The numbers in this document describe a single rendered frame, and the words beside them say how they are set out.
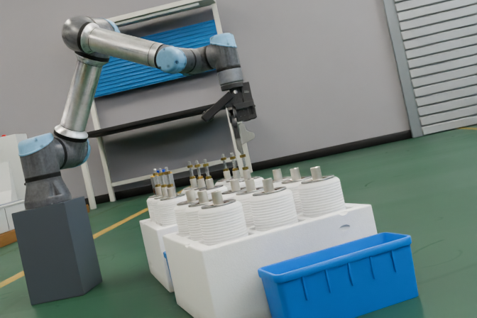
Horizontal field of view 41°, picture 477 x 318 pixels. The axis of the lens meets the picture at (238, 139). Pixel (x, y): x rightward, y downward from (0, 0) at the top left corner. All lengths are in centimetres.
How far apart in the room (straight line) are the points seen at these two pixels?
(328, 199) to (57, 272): 104
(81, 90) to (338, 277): 125
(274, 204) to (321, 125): 553
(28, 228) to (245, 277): 102
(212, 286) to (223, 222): 13
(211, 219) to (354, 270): 30
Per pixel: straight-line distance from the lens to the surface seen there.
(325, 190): 140
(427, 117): 686
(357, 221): 140
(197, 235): 145
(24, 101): 761
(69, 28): 207
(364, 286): 128
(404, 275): 132
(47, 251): 215
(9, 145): 551
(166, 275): 183
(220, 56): 192
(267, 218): 136
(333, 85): 688
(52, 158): 218
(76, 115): 224
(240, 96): 193
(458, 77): 693
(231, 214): 132
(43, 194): 215
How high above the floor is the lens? 38
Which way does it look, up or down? level
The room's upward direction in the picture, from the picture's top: 12 degrees counter-clockwise
